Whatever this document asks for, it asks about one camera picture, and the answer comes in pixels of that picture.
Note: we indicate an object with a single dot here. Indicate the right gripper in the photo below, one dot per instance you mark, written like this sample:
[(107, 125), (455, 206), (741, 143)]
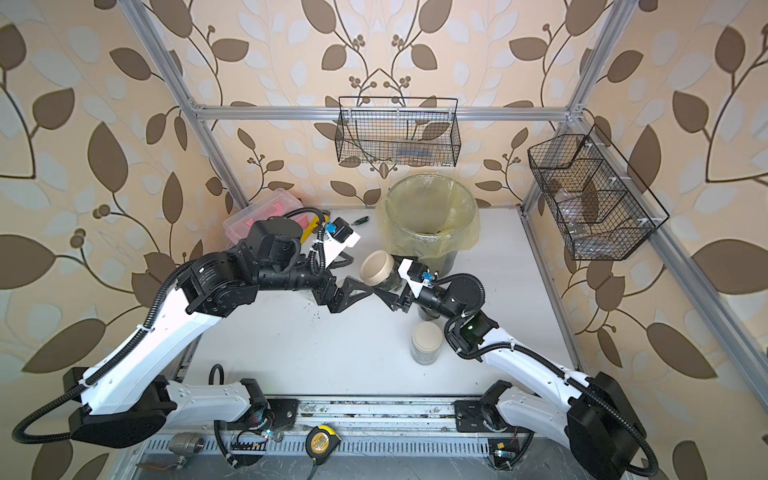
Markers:
[(397, 302)]

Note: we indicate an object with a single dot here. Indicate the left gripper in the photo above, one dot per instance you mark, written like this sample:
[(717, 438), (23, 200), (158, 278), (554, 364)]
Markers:
[(337, 298)]

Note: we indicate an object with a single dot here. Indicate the tan short jar lid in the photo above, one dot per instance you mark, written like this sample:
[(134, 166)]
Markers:
[(377, 268)]

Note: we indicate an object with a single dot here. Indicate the beige lid tall jar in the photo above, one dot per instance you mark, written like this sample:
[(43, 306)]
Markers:
[(426, 342)]

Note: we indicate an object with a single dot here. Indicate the beige lid short jar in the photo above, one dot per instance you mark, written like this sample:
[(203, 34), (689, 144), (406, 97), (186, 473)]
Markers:
[(393, 282)]

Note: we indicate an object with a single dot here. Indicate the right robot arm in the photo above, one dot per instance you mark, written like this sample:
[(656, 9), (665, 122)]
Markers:
[(590, 415)]

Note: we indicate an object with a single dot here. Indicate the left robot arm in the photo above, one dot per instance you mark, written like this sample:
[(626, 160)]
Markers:
[(125, 399)]

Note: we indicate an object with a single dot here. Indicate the red lid tea jar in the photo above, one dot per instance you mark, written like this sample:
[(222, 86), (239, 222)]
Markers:
[(427, 314)]

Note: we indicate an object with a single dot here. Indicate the yellow pipe wrench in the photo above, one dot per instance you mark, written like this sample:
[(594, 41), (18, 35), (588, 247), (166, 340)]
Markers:
[(309, 223)]

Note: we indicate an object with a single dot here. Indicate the metal mesh trash bin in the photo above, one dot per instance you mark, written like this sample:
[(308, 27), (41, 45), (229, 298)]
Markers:
[(426, 222)]

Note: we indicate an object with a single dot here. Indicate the pink plastic toolbox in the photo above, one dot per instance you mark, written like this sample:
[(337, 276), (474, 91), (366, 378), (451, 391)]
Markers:
[(275, 203)]

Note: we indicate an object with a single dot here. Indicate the yellow black tape measure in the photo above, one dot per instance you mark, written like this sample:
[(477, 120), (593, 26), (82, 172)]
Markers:
[(320, 443)]

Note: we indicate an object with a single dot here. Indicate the metal pipe fitting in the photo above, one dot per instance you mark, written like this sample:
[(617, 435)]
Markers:
[(186, 444)]

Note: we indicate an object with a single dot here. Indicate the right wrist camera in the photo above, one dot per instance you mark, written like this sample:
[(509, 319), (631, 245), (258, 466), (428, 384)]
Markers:
[(416, 275)]

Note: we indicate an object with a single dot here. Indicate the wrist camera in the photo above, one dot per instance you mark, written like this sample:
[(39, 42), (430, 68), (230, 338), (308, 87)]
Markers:
[(338, 236), (416, 275)]

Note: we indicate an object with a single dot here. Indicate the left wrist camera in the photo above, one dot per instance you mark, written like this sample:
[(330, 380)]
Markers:
[(338, 236)]

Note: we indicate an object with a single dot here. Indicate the black wire basket back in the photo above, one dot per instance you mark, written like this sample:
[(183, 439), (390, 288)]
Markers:
[(420, 131)]

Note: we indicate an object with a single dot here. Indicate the black wire basket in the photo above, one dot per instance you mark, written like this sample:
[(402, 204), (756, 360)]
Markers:
[(420, 131), (602, 206)]

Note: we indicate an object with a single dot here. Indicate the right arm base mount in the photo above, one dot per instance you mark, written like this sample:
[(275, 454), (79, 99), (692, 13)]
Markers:
[(482, 415)]

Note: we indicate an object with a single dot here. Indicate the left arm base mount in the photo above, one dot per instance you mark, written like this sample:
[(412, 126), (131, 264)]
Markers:
[(278, 414)]

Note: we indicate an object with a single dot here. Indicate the aluminium frame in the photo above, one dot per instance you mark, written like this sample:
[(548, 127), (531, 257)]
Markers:
[(682, 95)]

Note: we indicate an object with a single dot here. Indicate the black wire basket right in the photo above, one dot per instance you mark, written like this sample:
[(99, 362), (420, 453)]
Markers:
[(602, 206)]

